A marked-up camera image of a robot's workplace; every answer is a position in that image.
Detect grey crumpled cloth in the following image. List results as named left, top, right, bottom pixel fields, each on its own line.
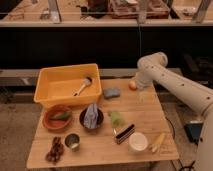
left=84, top=103, right=98, bottom=129

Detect white cup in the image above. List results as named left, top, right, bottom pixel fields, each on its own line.
left=129, top=132, right=148, bottom=154

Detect yellow plastic bin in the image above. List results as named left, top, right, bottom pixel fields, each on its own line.
left=34, top=63, right=102, bottom=108

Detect black bowl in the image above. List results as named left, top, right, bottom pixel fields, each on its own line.
left=79, top=107, right=104, bottom=130

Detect green vegetable in bowl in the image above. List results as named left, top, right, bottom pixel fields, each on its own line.
left=51, top=112, right=71, bottom=121

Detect small metal cup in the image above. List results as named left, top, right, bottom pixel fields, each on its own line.
left=65, top=133, right=80, bottom=150

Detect wooden table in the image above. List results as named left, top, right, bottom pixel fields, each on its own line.
left=26, top=77, right=180, bottom=170

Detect blue sponge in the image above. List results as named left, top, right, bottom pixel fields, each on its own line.
left=103, top=88, right=120, bottom=99

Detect red bowl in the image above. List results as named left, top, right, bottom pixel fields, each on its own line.
left=42, top=105, right=72, bottom=131

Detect blue box on floor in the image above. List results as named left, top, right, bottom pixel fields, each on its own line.
left=184, top=123, right=203, bottom=144

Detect brown dried item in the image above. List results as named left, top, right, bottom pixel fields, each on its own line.
left=45, top=137, right=64, bottom=164

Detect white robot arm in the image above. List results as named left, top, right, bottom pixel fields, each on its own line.
left=135, top=52, right=213, bottom=171

